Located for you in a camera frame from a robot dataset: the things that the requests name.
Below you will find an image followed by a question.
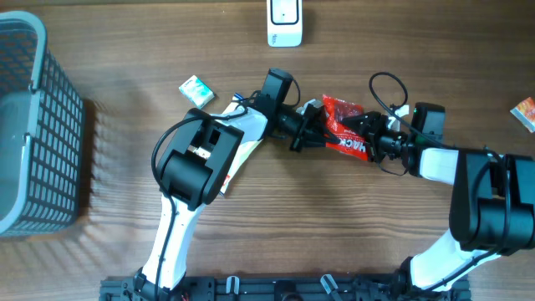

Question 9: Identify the grey plastic shopping basket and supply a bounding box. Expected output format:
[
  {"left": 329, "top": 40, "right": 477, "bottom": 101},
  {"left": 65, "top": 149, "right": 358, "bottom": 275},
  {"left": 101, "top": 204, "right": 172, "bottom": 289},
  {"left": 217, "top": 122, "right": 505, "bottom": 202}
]
[{"left": 1, "top": 11, "right": 85, "bottom": 237}]

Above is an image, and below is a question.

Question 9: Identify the teal tissue pack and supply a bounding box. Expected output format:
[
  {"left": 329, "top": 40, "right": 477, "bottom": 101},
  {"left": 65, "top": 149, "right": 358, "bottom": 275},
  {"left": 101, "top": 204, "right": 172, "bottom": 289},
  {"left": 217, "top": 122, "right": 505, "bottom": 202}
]
[{"left": 179, "top": 75, "right": 215, "bottom": 109}]

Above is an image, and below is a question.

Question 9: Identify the red snack packet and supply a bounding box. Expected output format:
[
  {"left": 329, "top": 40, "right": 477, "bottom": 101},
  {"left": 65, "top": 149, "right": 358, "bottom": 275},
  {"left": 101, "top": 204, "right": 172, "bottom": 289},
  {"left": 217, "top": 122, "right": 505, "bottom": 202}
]
[{"left": 322, "top": 94, "right": 369, "bottom": 161}]

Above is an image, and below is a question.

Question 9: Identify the black camera cable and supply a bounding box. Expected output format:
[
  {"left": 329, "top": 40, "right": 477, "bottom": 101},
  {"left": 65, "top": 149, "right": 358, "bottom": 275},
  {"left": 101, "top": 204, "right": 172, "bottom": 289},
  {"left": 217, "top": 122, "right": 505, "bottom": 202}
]
[
  {"left": 150, "top": 77, "right": 302, "bottom": 300},
  {"left": 368, "top": 71, "right": 515, "bottom": 293}
]

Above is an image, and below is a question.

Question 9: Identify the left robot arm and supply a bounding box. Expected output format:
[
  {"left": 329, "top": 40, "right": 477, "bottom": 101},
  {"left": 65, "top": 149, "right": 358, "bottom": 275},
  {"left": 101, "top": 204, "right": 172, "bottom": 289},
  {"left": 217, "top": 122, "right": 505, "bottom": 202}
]
[{"left": 133, "top": 68, "right": 339, "bottom": 300}]

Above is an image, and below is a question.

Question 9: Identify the orange small box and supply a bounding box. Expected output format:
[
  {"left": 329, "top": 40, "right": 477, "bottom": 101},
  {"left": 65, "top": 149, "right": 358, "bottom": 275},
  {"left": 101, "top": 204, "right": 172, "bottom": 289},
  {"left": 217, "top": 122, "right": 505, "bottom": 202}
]
[{"left": 510, "top": 97, "right": 535, "bottom": 133}]

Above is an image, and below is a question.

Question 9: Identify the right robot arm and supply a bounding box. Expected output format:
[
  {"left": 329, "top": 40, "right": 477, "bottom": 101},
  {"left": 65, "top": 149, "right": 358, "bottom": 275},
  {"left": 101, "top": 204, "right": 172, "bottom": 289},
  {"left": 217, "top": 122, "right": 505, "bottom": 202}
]
[{"left": 342, "top": 102, "right": 534, "bottom": 297}]

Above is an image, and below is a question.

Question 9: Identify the black right camera cable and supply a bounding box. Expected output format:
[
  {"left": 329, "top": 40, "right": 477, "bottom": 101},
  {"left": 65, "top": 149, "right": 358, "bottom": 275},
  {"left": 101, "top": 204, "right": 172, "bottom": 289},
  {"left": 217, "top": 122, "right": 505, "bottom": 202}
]
[{"left": 368, "top": 71, "right": 515, "bottom": 293}]

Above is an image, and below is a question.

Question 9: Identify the cream snack bag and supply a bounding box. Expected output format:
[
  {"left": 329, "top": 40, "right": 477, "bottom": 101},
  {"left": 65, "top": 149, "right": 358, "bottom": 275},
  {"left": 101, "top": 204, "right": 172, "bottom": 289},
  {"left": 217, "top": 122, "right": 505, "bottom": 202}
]
[{"left": 217, "top": 92, "right": 268, "bottom": 196}]

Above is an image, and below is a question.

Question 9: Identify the black left camera cable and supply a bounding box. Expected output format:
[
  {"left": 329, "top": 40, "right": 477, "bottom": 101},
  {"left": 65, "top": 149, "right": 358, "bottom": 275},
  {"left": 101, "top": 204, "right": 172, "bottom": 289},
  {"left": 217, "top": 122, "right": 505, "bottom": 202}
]
[{"left": 150, "top": 77, "right": 302, "bottom": 300}]

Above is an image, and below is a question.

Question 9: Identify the white barcode scanner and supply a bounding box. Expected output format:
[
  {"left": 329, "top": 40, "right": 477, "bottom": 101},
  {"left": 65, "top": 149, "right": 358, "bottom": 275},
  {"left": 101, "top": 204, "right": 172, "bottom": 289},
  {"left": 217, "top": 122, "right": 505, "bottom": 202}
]
[{"left": 266, "top": 0, "right": 303, "bottom": 48}]

